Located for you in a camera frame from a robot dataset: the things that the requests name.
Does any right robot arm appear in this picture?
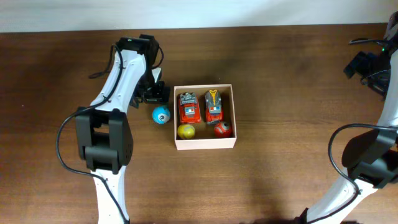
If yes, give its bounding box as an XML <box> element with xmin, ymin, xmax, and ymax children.
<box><xmin>294</xmin><ymin>13</ymin><xmax>397</xmax><ymax>223</ymax></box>

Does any yellow toy ball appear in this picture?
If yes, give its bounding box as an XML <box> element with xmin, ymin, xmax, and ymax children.
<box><xmin>177</xmin><ymin>124</ymin><xmax>196</xmax><ymax>140</ymax></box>

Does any orange toy ball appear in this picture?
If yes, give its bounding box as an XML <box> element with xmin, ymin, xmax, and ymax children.
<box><xmin>214</xmin><ymin>121</ymin><xmax>233</xmax><ymax>138</ymax></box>

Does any red fire truck grey top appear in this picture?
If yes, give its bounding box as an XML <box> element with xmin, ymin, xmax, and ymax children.
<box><xmin>178</xmin><ymin>92</ymin><xmax>201</xmax><ymax>124</ymax></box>

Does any open cardboard box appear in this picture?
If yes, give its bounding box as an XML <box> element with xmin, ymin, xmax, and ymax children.
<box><xmin>173</xmin><ymin>84</ymin><xmax>237</xmax><ymax>150</ymax></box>

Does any blue toy ball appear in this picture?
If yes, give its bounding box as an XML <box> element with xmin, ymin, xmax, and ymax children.
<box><xmin>152</xmin><ymin>106</ymin><xmax>170</xmax><ymax>124</ymax></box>

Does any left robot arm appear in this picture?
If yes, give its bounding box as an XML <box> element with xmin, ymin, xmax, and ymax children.
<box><xmin>74</xmin><ymin>34</ymin><xmax>170</xmax><ymax>223</ymax></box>

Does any red fire truck yellow ladder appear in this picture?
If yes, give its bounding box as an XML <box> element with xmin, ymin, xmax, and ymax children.
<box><xmin>205</xmin><ymin>90</ymin><xmax>223</xmax><ymax>124</ymax></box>

